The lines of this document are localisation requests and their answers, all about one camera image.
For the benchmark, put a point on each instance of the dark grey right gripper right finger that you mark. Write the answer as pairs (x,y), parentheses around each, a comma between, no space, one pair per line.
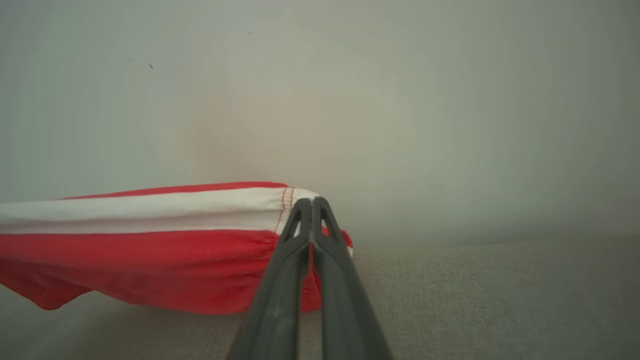
(345,310)

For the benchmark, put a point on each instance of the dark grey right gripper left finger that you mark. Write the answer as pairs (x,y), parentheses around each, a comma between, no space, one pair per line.
(280,300)

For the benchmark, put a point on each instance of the red and white basketball jersey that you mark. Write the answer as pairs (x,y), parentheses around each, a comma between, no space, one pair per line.
(150,260)

